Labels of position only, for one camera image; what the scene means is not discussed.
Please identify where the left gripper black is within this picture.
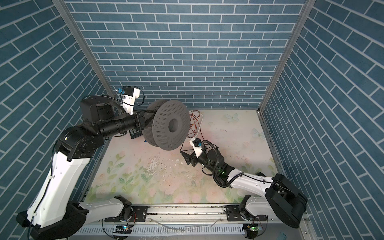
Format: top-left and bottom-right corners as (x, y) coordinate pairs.
(96, 108), (158, 141)

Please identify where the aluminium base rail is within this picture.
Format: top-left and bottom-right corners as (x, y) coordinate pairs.
(70, 204), (317, 240)

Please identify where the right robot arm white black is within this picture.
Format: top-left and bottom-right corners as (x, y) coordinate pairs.
(180, 149), (308, 229)

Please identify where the grey perforated cable spool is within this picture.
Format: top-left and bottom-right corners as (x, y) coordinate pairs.
(143, 100), (191, 151)

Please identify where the red cable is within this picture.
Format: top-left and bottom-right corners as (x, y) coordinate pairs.
(187, 109), (202, 139)

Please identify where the black calculator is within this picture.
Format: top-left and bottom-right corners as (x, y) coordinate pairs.
(129, 129), (143, 139)

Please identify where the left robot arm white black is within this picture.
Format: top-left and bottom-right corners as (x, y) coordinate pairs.
(16, 93), (145, 240)

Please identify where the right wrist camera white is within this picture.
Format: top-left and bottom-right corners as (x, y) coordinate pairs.
(190, 138), (203, 158)

